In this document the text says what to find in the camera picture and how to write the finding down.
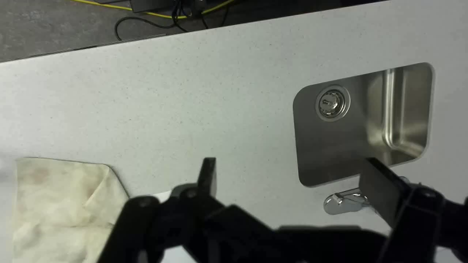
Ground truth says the chrome sink faucet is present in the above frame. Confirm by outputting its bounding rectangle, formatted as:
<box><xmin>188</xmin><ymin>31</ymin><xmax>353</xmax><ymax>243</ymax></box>
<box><xmin>323</xmin><ymin>188</ymin><xmax>371</xmax><ymax>217</ymax></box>

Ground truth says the round metal sink drain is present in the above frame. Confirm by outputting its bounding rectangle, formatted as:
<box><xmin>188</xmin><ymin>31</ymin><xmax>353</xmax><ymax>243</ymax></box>
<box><xmin>314</xmin><ymin>87</ymin><xmax>350</xmax><ymax>120</ymax></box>

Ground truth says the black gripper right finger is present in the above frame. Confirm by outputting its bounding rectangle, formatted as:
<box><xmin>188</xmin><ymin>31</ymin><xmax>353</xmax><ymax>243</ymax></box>
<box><xmin>358</xmin><ymin>157</ymin><xmax>468</xmax><ymax>263</ymax></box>

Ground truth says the cream crumpled cloth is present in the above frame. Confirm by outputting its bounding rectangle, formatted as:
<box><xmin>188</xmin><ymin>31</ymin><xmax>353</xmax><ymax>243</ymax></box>
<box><xmin>11</xmin><ymin>157</ymin><xmax>129</xmax><ymax>263</ymax></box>

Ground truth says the thin black floor cable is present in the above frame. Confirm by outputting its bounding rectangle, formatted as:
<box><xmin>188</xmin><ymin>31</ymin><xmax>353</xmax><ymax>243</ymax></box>
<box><xmin>113</xmin><ymin>0</ymin><xmax>230</xmax><ymax>43</ymax></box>

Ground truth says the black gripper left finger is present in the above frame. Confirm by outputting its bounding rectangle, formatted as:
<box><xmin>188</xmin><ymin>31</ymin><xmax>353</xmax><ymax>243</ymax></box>
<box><xmin>96</xmin><ymin>157</ymin><xmax>274</xmax><ymax>263</ymax></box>

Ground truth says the stainless steel sink basin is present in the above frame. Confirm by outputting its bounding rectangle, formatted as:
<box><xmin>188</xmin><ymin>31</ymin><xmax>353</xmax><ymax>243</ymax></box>
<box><xmin>290</xmin><ymin>62</ymin><xmax>434</xmax><ymax>189</ymax></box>

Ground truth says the yellow cable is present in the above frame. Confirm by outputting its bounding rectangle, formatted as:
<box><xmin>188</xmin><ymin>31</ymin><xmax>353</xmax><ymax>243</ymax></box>
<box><xmin>71</xmin><ymin>0</ymin><xmax>235</xmax><ymax>21</ymax></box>

